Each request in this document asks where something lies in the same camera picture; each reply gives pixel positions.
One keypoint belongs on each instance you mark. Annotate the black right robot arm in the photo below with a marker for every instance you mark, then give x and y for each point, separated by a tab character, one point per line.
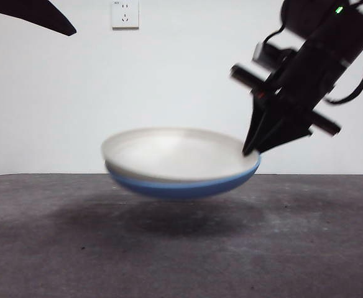
333	21

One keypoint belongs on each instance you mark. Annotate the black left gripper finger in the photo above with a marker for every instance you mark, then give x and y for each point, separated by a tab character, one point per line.
29	14

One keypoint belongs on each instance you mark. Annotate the white round plate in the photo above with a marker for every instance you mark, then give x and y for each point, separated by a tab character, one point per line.
175	155

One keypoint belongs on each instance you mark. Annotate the pale grey camera box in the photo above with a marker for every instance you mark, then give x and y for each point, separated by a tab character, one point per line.
259	52

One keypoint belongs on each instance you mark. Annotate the white wall socket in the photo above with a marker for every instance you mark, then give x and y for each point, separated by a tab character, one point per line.
125	15

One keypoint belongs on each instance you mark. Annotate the blue round plate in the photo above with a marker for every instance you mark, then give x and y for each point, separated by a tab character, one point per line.
184	189

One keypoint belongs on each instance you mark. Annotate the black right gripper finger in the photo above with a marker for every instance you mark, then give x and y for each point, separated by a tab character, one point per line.
254	130
285	132

